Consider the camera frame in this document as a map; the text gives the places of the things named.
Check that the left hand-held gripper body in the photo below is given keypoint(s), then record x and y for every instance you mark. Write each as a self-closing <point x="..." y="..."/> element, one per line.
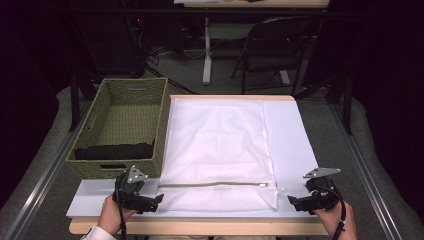
<point x="128" y="193"/>

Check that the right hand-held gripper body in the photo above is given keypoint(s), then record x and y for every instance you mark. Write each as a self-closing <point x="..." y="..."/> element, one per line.
<point x="328" y="196"/>

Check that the black cloth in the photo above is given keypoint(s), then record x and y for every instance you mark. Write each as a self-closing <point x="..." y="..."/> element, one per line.
<point x="113" y="151"/>

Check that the green woven basket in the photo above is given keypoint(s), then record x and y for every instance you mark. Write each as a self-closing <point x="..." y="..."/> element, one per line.
<point x="126" y="123"/>

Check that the white mesh laundry bag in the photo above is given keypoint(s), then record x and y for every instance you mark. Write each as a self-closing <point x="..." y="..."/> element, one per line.
<point x="216" y="143"/>

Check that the person's right hand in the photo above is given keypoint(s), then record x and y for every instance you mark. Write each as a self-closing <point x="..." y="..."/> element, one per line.
<point x="336" y="223"/>

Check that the person's left hand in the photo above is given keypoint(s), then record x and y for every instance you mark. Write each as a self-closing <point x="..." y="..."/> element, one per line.
<point x="110" y="215"/>

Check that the light wooden table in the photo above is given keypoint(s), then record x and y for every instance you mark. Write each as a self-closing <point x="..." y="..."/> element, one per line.
<point x="200" y="227"/>

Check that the black metal stand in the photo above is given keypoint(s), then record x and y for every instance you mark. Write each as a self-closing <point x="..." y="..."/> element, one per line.
<point x="74" y="103"/>

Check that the black cabinet with red light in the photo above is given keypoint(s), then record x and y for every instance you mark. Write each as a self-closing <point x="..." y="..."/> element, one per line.
<point x="116" y="43"/>

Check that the black folding chair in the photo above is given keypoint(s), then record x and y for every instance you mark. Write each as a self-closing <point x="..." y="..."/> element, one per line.
<point x="276" y="50"/>

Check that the white desk leg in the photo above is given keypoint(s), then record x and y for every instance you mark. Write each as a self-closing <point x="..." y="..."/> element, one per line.
<point x="207" y="50"/>

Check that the silver metal rail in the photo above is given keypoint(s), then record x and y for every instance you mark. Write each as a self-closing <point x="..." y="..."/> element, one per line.
<point x="363" y="166"/>
<point x="46" y="170"/>

